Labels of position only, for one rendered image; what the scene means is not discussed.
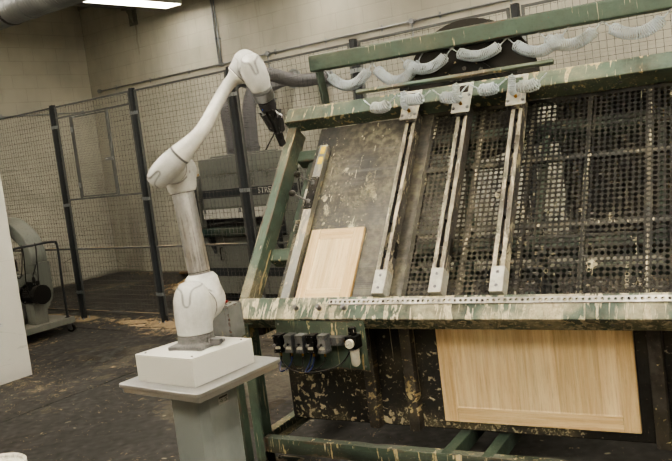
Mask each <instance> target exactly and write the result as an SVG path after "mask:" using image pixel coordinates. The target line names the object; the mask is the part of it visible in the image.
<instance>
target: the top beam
mask: <svg viewBox="0 0 672 461"><path fill-rule="evenodd" d="M546 72H547V74H546V75H545V76H544V78H543V79H542V80H541V81H540V84H541V87H539V90H537V91H534V92H531V93H526V100H527V101H528V100H536V99H543V98H551V97H558V96H565V95H573V94H580V93H587V92H595V91H602V90H609V89H617V88H624V87H632V86H639V85H646V84H654V83H661V82H668V81H672V51H670V52H663V53H657V54H650V55H644V56H637V57H631V58H624V59H618V60H611V61H605V62H598V63H592V64H585V65H578V66H572V67H565V68H559V69H552V70H546V71H539V72H533V73H528V74H529V75H528V80H530V79H532V78H535V79H537V80H538V81H539V80H540V79H541V77H542V76H543V75H544V74H545V73H546ZM505 78H506V79H507V80H505V81H504V82H503V83H502V84H501V85H500V86H499V92H498V93H497V94H495V95H492V96H479V94H478V92H477V89H476V88H474V87H473V92H472V98H471V104H470V105H471V107H472V108H477V107H484V106H492V105H499V104H505V103H506V95H507V87H508V76H507V77H500V78H493V79H487V80H480V81H474V86H475V87H477V88H478V87H479V86H480V84H483V83H484V84H487V83H491V82H494V83H495V84H497V85H499V84H500V83H501V82H502V81H503V80H504V79H505ZM452 86H453V85H448V86H441V87H435V88H428V89H422V95H425V94H426V93H427V92H428V91H429V90H431V91H430V92H429V93H428V94H427V95H426V96H425V97H424V100H425V101H424V102H423V104H420V106H419V113H420V115H425V114H433V113H440V112H447V111H451V108H452V104H443V103H440V101H439V95H437V94H436V93H435V92H433V91H432V90H435V91H436V92H437V93H438V94H441V93H442V92H445V91H446V92H452V90H453V89H452ZM395 95H396V97H395V98H394V99H393V97H394V96H395ZM397 95H400V93H395V94H389V95H382V96H376V97H369V98H363V99H356V100H350V101H343V102H336V103H330V104H323V105H317V106H310V107H304V108H297V109H291V110H288V112H287V115H286V119H285V122H284V123H285V124H286V126H287V127H288V128H289V127H298V128H299V129H300V130H301V131H308V130H315V129H322V128H330V127H337V126H344V125H352V124H359V123H366V122H374V121H381V120H389V119H396V118H400V115H401V110H402V107H401V104H400V103H401V102H400V101H402V100H400V97H398V96H397ZM392 99H393V101H392V102H391V106H392V107H391V109H390V111H388V112H386V113H383V114H376V113H371V112H370V106H369V105H368V104H367V103H365V102H364V100H365V101H367V102H368V103H369V104H370V105H371V104H372V103H373V102H381V101H384V100H386V101H388V102H390V101H391V100H392Z"/></svg>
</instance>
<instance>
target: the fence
mask: <svg viewBox="0 0 672 461"><path fill-rule="evenodd" d="M324 146H326V148H325V152H324V154H320V151H321V147H324ZM330 151H331V148H330V147H329V145H320V149H319V153H318V156H317V160H316V164H315V168H314V172H313V175H312V177H317V176H318V177H319V181H318V185H317V189H316V192H315V196H314V200H313V204H312V208H308V209H304V210H303V214H302V218H301V221H300V225H299V229H298V233H297V237H296V241H295V244H294V248H293V252H292V256H291V260H290V263H289V267H288V271H287V275H286V279H285V283H284V286H283V290H282V294H281V298H293V297H294V293H295V289H296V285H297V281H298V277H299V273H300V269H301V265H302V261H303V257H304V254H305V250H306V246H307V242H308V238H309V234H310V230H311V226H312V222H313V218H314V214H315V210H316V206H317V202H318V198H319V194H320V190H321V186H322V182H323V178H324V174H325V171H326V167H327V163H328V159H329V155H330ZM319 157H323V160H322V164H317V162H318V158H319Z"/></svg>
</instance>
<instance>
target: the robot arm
mask: <svg viewBox="0 0 672 461"><path fill-rule="evenodd" d="M228 69H229V72H228V75H227V76H226V78H225V79H224V81H223V82H222V83H221V85H220V86H219V88H218V90H217V91H216V93H215V95H214V97H213V98H212V100H211V102H210V104H209V105H208V107H207V109H206V111H205V112H204V114H203V116H202V118H201V119H200V121H199V122H198V124H197V125H196V127H195V128H194V129H193V130H192V131H191V132H190V133H189V134H188V135H186V136H185V137H184V138H182V139H181V140H180V141H178V142H177V143H175V144H174V145H172V146H171V147H170V148H169V149H168V150H166V151H165V152H164V153H163V154H162V155H161V156H160V157H159V158H158V159H157V160H156V161H155V162H154V164H153V165H152V166H151V168H150V170H149V172H148V174H147V180H148V182H149V183H150V184H151V185H152V186H153V187H155V188H159V189H160V188H163V187H166V188H167V190H168V192H169V193H170V194H171V195H172V198H173V203H174V208H175V212H176V217H177V222H178V227H179V232H180V237H181V241H182V246H183V251H184V256H185V261H186V266H187V270H188V275H189V276H187V278H186V279H185V282H184V283H182V284H180V285H179V286H178V287H177V289H176V291H175V294H174V298H173V309H174V319H175V325H176V330H177V335H178V343H176V344H174V345H172V346H170V347H168V351H203V350H205V349H207V348H209V347H211V346H214V345H219V344H222V343H223V342H225V338H223V337H215V335H214V331H213V320H214V318H215V317H216V316H218V315H219V313H220V312H221V311H222V310H223V308H224V305H225V301H226V296H225V292H224V290H223V288H222V286H221V284H220V281H219V278H218V275H217V274H216V273H215V272H213V271H210V266H209V261H208V256H207V251H206V247H205V242H204V237H203V232H202V227H201V222H200V217H199V213H198V208H197V203H196V198H195V193H194V190H196V186H197V184H196V172H197V168H196V165H195V162H194V161H193V160H192V159H191V158H192V157H193V155H194V154H195V152H196V151H197V149H198V148H199V147H200V145H201V144H202V142H203V141H204V140H205V138H206V137H207V135H208V134H209V132H210V131H211V129H212V127H213V125H214V123H215V121H216V119H217V117H218V115H219V113H220V111H221V109H222V107H223V105H224V103H225V101H226V99H227V97H228V96H229V94H230V93H231V91H232V90H233V89H234V88H235V87H236V86H237V85H239V84H246V85H247V86H248V88H249V89H250V91H251V93H252V95H253V98H254V100H255V102H256V103H257V104H258V106H259V108H260V110H261V112H260V113H259V115H260V117H261V118H262V119H263V121H264V123H265V124H266V126H267V128H268V129H269V131H270V132H273V133H274V134H275V137H276V139H277V141H278V143H279V146H280V147H283V146H284V145H285V144H286V142H285V139H284V135H283V133H282V132H284V131H285V126H284V120H283V115H284V114H283V113H279V112H278V110H277V108H276V102H275V99H274V96H275V94H274V92H273V89H272V86H271V84H270V77H269V73H268V71H267V68H266V66H265V64H264V62H263V60H262V59H261V57H260V56H259V55H258V54H256V53H253V52H252V51H250V50H246V49H243V50H240V51H238V52H237V53H236V54H235V55H234V57H233V60H232V62H231V64H230V66H229V67H228Z"/></svg>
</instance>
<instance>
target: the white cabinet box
mask: <svg viewBox="0 0 672 461"><path fill-rule="evenodd" d="M29 375H32V369H31V362H30V356H29V350H28V344H27V337H26V331H25V325H24V319H23V312H22V306H21V300H20V294H19V287H18V281H17V275H16V268H15V262H14V256H13V250H12V243H11V237H10V231H9V225H8V218H7V212H6V206H5V200H4V193H3V187H2V181H1V175H0V385H3V384H6V383H9V382H12V381H14V380H17V379H20V378H23V377H26V376H29Z"/></svg>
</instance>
